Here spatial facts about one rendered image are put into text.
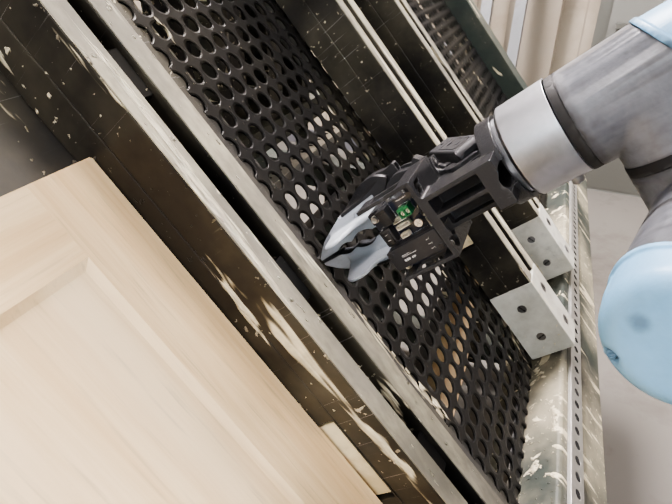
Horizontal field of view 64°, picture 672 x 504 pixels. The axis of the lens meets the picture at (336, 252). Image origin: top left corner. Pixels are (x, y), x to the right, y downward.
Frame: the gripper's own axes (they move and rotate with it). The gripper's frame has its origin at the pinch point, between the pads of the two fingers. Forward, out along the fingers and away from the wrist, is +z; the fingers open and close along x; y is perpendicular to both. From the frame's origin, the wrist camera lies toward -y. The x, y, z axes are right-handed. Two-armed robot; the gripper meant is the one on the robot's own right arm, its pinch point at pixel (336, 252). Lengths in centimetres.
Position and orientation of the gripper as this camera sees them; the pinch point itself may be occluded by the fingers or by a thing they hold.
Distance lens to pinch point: 54.2
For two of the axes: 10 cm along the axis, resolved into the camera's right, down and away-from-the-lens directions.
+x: 6.0, 7.8, 1.9
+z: -7.2, 4.2, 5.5
